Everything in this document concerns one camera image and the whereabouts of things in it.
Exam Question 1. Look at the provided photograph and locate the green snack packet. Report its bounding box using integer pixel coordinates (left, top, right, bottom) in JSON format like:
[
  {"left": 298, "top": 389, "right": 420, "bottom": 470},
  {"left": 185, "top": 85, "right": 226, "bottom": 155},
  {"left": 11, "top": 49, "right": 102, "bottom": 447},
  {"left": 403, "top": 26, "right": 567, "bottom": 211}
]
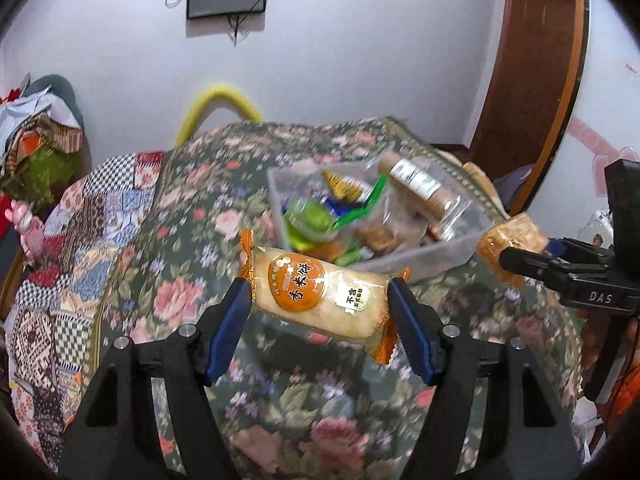
[{"left": 332, "top": 175, "right": 391, "bottom": 231}]

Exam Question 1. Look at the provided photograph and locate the clear bag of brown cookies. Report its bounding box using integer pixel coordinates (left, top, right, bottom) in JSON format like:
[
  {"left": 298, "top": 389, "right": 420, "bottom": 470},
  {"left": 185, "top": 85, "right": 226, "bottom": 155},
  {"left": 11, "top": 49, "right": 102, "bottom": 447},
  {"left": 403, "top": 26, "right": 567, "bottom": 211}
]
[{"left": 357, "top": 205, "right": 431, "bottom": 256}]

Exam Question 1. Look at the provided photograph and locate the orange rice cracker packet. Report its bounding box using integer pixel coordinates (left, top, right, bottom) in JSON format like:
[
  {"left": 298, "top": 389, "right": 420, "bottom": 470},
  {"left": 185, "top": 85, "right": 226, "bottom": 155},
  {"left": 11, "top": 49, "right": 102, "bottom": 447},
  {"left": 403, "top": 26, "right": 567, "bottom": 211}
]
[{"left": 235, "top": 229, "right": 412, "bottom": 365}]

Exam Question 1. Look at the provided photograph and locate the patchwork quilt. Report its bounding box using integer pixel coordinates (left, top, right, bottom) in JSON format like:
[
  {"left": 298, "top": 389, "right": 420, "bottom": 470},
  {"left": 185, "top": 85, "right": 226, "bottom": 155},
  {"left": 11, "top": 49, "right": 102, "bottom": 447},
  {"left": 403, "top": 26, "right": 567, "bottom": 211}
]
[{"left": 7, "top": 150, "right": 166, "bottom": 471}]

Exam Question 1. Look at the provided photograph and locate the yellow foam tube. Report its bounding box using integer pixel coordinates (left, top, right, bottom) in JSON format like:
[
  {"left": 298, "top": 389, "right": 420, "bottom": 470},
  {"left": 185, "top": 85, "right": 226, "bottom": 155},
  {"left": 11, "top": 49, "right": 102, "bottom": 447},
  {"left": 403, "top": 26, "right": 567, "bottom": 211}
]
[{"left": 172, "top": 82, "right": 266, "bottom": 148}]

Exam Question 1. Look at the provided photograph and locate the pile of clothes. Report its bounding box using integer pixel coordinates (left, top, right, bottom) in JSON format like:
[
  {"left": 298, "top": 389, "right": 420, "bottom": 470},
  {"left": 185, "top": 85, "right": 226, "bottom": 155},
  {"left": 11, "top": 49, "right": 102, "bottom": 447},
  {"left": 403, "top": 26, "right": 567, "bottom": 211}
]
[{"left": 0, "top": 74, "right": 85, "bottom": 206}]

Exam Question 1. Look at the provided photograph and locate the green jelly cup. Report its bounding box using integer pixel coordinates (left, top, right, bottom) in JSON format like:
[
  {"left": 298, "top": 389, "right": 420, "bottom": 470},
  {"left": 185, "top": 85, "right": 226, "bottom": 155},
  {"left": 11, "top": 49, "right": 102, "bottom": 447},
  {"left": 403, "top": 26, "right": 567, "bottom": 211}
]
[{"left": 285, "top": 195, "right": 336, "bottom": 253}]

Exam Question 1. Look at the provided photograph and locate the brown wooden door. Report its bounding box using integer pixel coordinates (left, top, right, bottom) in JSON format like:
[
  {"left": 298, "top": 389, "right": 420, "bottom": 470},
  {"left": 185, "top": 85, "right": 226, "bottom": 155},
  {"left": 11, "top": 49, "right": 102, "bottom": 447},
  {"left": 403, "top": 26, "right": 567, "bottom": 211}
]
[{"left": 470, "top": 0, "right": 591, "bottom": 213}]

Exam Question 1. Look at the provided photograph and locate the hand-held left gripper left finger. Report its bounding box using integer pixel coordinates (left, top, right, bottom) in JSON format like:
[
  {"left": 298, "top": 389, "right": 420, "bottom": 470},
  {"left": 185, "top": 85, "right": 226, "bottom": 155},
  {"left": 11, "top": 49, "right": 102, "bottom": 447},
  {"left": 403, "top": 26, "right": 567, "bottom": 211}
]
[{"left": 57, "top": 277, "right": 253, "bottom": 480}]

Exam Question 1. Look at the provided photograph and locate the yellow snack packet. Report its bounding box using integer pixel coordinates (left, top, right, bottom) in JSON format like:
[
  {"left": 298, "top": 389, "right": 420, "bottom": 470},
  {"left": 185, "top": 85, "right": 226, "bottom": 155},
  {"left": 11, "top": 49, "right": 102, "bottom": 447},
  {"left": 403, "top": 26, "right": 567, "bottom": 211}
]
[{"left": 322, "top": 169, "right": 371, "bottom": 201}]

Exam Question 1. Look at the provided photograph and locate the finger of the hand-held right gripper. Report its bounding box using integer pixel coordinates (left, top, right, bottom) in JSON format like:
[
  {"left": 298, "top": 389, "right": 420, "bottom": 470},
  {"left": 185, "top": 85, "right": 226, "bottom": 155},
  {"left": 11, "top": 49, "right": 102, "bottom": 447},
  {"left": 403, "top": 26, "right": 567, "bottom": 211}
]
[
  {"left": 499, "top": 246, "right": 573, "bottom": 286},
  {"left": 545, "top": 237, "right": 608, "bottom": 268}
]

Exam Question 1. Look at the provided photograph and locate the black monitor cable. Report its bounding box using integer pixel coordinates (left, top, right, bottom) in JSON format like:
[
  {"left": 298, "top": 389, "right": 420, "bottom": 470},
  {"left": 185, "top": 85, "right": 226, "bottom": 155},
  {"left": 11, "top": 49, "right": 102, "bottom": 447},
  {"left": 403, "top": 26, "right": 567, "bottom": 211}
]
[{"left": 227, "top": 14, "right": 248, "bottom": 47}]

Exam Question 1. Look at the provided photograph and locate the clear packet of brown snacks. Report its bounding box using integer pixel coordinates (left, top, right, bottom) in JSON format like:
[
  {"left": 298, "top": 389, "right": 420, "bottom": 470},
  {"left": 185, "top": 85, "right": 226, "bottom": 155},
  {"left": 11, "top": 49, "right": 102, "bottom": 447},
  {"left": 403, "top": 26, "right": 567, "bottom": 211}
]
[{"left": 476, "top": 212, "right": 551, "bottom": 288}]

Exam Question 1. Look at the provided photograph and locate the pink plush toy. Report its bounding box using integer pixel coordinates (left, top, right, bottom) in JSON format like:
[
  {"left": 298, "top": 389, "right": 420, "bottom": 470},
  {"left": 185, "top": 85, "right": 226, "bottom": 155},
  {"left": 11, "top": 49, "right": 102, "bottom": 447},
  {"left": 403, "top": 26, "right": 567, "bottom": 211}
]
[{"left": 5, "top": 200, "right": 46, "bottom": 266}]

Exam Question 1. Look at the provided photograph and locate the white cabinet with pink stickers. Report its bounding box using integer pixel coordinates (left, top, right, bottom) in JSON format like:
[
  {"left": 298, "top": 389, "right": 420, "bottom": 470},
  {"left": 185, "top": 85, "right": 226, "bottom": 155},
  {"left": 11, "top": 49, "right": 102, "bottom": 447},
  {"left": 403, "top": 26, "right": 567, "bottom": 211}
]
[{"left": 525, "top": 0, "right": 640, "bottom": 246}]

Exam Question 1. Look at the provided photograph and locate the brown cookie tube packet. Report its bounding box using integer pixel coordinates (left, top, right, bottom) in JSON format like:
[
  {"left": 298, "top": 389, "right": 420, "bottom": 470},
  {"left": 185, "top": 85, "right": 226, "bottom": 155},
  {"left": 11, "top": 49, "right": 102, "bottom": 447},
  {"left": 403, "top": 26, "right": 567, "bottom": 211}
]
[{"left": 377, "top": 154, "right": 473, "bottom": 226}]

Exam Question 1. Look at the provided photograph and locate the green floral blanket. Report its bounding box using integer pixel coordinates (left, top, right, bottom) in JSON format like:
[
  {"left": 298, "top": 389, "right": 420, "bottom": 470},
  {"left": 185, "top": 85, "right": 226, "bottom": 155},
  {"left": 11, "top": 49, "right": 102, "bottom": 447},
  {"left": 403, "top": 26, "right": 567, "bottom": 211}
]
[{"left": 57, "top": 117, "right": 586, "bottom": 480}]

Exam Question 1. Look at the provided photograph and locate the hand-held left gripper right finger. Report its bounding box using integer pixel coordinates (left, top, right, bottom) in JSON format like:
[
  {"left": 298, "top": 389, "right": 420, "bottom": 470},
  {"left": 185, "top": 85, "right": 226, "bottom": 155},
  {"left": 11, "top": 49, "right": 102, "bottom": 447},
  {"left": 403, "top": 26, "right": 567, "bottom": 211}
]
[{"left": 390, "top": 278, "right": 583, "bottom": 480}]

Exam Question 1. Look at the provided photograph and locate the grey cloth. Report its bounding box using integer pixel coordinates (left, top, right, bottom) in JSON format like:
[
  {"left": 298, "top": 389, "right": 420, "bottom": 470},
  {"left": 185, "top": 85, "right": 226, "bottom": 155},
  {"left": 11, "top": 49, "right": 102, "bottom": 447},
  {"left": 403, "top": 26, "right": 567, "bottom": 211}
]
[{"left": 492, "top": 165, "right": 536, "bottom": 211}]

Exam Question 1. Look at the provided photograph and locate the clear plastic container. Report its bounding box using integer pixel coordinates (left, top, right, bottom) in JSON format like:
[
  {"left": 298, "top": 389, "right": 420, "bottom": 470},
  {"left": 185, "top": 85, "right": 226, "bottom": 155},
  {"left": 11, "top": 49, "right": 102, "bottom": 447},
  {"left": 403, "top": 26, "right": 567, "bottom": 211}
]
[{"left": 266, "top": 152, "right": 493, "bottom": 281}]

